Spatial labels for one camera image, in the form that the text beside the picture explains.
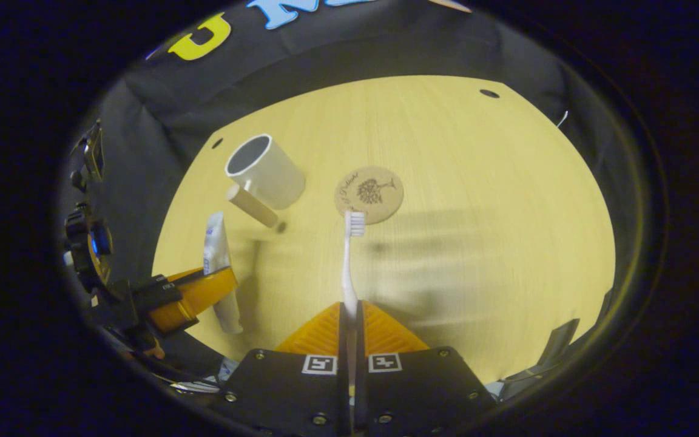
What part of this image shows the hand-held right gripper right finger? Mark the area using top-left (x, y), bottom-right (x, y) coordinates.
top-left (356, 300), bottom-right (496, 437)

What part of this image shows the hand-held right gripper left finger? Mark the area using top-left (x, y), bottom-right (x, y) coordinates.
top-left (213, 302), bottom-right (350, 437)

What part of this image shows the white toothpaste tube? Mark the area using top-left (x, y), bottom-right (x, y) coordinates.
top-left (203, 211), bottom-right (244, 334)

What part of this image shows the white toothbrush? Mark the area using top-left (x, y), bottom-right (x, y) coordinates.
top-left (340, 211), bottom-right (366, 389)

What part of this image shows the white cup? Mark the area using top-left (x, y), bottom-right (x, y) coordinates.
top-left (224, 134), bottom-right (306, 230)

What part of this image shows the round cork coaster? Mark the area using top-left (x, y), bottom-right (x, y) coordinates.
top-left (334, 166), bottom-right (404, 225)

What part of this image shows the black backdrop cloth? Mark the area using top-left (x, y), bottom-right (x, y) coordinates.
top-left (83, 0), bottom-right (647, 340)

